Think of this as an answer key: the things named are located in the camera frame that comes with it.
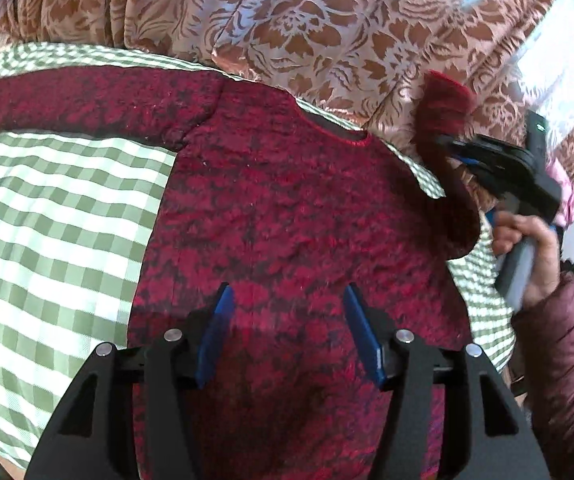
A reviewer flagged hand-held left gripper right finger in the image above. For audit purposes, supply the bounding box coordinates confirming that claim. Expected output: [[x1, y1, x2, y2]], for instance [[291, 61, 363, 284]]
[[342, 283, 550, 480]]

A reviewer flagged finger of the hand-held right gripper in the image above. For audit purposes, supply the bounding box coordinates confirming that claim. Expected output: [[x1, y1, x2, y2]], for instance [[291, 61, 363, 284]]
[[437, 132, 533, 198]]

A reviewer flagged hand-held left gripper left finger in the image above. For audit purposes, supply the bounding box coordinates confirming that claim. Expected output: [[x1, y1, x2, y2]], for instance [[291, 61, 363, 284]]
[[24, 282, 236, 480]]

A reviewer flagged red patterned sweater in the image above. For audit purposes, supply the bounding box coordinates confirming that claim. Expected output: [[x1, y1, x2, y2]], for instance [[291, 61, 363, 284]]
[[0, 67, 485, 480]]

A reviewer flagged person's right forearm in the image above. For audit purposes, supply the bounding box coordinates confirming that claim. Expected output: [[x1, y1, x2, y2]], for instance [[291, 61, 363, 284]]
[[510, 259, 574, 480]]

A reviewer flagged person's right hand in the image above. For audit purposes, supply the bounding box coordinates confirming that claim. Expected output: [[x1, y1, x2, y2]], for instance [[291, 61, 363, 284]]
[[491, 211, 564, 312]]

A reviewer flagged pink cloth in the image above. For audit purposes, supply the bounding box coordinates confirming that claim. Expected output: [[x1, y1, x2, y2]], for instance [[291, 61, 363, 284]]
[[546, 156, 574, 227]]

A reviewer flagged green checked bed sheet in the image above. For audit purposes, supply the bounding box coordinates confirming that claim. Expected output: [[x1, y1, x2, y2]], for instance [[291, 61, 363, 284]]
[[0, 42, 518, 466]]

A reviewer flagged brown floral blanket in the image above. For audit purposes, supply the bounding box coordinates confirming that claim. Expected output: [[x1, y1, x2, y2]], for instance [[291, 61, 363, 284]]
[[0, 0, 574, 201]]

